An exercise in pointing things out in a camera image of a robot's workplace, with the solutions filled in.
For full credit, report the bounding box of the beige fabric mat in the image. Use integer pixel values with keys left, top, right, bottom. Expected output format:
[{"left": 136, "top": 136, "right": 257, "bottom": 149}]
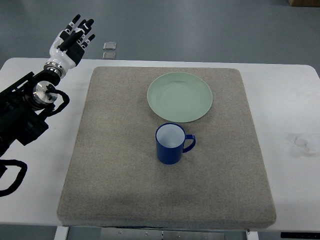
[{"left": 57, "top": 66, "right": 277, "bottom": 230}]

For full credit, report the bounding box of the light green plate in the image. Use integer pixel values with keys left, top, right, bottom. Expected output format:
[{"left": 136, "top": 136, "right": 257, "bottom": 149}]
[{"left": 147, "top": 72, "right": 213, "bottom": 123}]

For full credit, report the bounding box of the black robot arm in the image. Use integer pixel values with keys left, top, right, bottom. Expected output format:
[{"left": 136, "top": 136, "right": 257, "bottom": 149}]
[{"left": 0, "top": 68, "right": 70, "bottom": 155}]

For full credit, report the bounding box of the cardboard box corner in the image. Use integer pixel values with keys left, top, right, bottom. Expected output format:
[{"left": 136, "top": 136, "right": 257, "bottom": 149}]
[{"left": 288, "top": 0, "right": 320, "bottom": 8}]

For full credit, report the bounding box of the upper metal floor plate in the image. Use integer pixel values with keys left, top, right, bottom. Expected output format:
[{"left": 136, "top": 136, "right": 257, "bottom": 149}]
[{"left": 103, "top": 42, "right": 117, "bottom": 50}]

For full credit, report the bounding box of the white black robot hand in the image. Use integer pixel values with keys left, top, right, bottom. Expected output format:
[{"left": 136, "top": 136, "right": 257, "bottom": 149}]
[{"left": 43, "top": 14, "right": 95, "bottom": 79}]

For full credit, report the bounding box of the blue enamel mug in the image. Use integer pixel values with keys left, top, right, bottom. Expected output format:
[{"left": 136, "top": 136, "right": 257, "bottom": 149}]
[{"left": 155, "top": 122, "right": 197, "bottom": 165}]

